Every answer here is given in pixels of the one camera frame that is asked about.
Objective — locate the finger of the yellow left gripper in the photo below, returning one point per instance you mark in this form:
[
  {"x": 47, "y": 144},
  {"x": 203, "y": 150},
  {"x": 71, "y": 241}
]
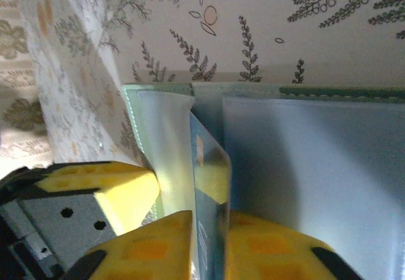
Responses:
[{"x": 126, "y": 194}]

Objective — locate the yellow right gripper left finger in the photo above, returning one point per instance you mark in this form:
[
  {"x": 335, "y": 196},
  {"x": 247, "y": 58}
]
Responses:
[{"x": 148, "y": 251}]

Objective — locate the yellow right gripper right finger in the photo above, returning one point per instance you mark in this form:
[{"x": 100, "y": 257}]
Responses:
[{"x": 269, "y": 254}]

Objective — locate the blue VIP credit card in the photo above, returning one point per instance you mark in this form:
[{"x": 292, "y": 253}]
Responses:
[{"x": 209, "y": 239}]

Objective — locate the floral patterned table cloth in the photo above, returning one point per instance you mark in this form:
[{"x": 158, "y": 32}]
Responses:
[{"x": 253, "y": 8}]

